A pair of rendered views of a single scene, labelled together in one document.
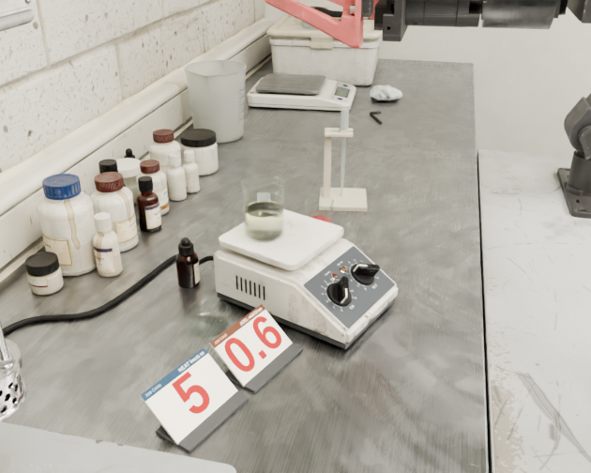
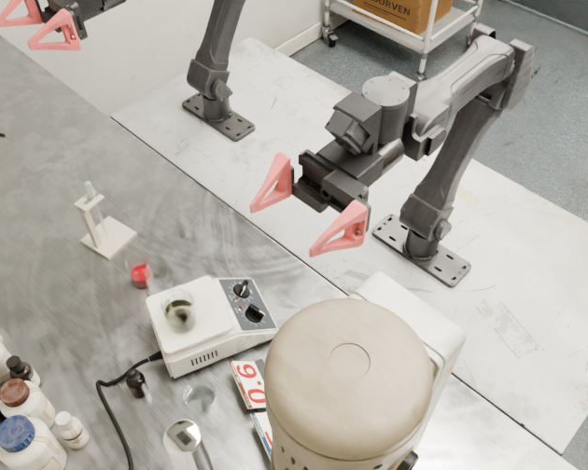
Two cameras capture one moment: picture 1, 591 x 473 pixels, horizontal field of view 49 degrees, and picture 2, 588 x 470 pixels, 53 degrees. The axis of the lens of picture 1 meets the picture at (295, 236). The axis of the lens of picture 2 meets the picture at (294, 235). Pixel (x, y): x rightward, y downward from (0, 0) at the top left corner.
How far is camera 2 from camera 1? 0.68 m
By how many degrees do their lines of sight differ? 50
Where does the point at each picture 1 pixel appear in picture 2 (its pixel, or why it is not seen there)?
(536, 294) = (292, 217)
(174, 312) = (170, 415)
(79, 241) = (56, 448)
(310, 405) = not seen: hidden behind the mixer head
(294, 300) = (240, 341)
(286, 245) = (206, 318)
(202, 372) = (265, 423)
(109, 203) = (35, 405)
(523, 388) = (356, 279)
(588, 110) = (211, 73)
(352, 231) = (155, 258)
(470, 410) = not seen: hidden behind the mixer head
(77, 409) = not seen: outside the picture
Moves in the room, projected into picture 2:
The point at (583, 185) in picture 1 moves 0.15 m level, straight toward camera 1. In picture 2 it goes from (221, 115) to (255, 151)
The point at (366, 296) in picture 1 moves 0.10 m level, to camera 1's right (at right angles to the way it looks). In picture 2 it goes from (257, 301) to (285, 262)
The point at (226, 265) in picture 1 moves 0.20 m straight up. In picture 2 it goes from (181, 361) to (160, 291)
